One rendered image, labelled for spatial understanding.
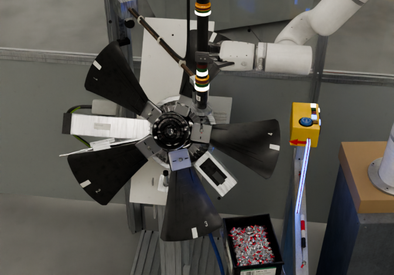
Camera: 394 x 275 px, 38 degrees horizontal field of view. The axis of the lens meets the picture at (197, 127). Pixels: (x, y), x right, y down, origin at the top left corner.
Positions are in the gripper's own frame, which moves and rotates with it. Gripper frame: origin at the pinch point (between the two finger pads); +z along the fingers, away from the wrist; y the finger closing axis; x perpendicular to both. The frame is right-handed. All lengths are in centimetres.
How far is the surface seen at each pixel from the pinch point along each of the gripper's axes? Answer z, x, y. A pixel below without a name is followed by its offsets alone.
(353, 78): -59, -50, 70
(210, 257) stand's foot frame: -2, -141, 37
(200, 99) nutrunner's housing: 0.3, -15.6, -1.9
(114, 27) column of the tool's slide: 42, -25, 55
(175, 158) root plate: 7.7, -36.4, -6.9
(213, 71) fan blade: -2.7, -12.0, 8.7
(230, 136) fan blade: -9.6, -30.4, -0.6
